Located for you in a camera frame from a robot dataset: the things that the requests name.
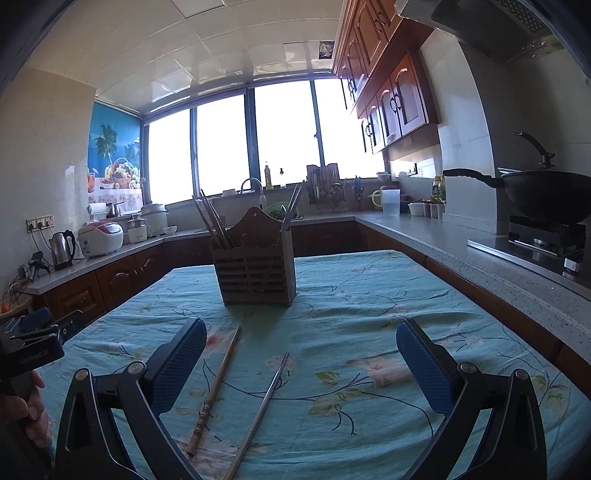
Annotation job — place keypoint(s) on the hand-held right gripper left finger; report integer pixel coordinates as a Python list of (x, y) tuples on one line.
[(182, 360)]

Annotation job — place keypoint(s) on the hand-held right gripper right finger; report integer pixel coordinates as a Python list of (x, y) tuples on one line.
[(422, 364)]

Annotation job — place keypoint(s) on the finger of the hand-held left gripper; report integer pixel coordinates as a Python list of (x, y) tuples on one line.
[(69, 323), (39, 318)]

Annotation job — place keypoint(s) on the bamboo-shaped wooden chopstick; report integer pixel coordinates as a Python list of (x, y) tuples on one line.
[(217, 392)]

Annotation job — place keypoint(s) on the metal chopstick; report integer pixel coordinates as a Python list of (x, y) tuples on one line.
[(263, 406)]

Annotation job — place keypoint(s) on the wooden utensil holder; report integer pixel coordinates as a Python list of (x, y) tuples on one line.
[(254, 272)]

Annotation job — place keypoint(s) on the dish rack with utensils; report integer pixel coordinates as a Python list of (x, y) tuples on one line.
[(327, 189)]

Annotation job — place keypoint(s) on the person's left hand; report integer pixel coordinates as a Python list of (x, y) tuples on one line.
[(32, 401)]

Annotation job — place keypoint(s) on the small black tripod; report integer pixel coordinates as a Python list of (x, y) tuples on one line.
[(39, 266)]

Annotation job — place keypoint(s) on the steel electric kettle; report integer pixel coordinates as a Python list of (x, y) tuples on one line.
[(62, 251)]

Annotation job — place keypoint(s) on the teal floral tablecloth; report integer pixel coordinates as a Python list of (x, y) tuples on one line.
[(351, 314)]

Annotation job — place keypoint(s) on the white red rice cooker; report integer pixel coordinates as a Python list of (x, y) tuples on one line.
[(100, 240)]

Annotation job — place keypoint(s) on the paper towel roll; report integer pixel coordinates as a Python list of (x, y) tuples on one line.
[(97, 212)]

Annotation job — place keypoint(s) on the small white steamer pot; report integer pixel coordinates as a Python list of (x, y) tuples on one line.
[(137, 230)]

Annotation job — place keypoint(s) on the brown coffee pot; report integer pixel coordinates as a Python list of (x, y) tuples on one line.
[(115, 209)]

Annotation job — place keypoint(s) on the white counter bowl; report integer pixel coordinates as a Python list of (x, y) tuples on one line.
[(169, 230)]

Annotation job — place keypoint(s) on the large white cooker pot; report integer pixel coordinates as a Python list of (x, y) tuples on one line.
[(154, 220)]

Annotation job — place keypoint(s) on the built-in cooktop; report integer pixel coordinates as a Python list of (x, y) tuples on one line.
[(498, 249)]

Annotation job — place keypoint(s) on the white sill box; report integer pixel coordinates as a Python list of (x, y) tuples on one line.
[(229, 192)]

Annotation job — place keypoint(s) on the green plastic colander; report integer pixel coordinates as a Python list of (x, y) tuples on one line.
[(274, 211)]

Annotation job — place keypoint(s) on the yellow oil bottle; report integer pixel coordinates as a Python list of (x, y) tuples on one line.
[(443, 189), (436, 189)]

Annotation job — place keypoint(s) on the curved steel faucet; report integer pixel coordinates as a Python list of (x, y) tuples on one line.
[(263, 198)]

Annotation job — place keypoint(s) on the knife and scissors holder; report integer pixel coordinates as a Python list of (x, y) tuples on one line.
[(359, 191)]

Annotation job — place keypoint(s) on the small white sill bowl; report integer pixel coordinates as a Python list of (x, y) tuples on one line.
[(383, 177)]

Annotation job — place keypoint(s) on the yellow detergent bottle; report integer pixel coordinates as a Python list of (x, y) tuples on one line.
[(268, 177)]

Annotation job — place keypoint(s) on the black wok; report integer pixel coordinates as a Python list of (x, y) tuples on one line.
[(545, 194)]

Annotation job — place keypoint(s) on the large kitchen window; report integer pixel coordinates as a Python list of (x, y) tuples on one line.
[(277, 138)]

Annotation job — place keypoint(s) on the square ceiling vent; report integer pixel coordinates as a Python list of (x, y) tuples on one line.
[(326, 50)]

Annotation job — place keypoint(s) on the range hood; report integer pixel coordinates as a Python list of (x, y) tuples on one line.
[(489, 23)]

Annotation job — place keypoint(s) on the tropical fruit wall poster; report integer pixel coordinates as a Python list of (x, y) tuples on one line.
[(115, 147)]

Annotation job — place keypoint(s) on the wooden wall cabinets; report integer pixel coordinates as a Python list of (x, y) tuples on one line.
[(383, 69)]

